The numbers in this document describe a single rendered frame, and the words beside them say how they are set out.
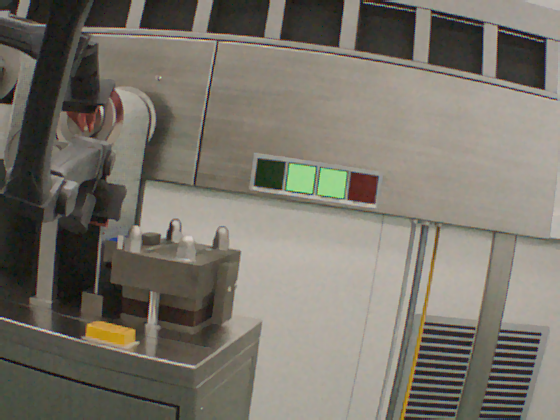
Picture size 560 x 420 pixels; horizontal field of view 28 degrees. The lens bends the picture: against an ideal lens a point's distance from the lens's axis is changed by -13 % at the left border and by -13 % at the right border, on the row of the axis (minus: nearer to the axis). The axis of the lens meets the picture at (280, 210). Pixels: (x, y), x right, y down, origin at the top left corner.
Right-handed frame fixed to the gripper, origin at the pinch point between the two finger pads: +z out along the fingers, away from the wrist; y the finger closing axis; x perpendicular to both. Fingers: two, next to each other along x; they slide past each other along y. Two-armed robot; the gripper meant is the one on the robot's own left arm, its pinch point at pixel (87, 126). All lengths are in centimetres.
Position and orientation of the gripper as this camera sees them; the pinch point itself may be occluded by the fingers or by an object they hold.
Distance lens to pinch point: 213.5
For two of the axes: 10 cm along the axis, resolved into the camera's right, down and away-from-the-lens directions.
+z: -0.3, 6.8, 7.3
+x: 1.8, -7.2, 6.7
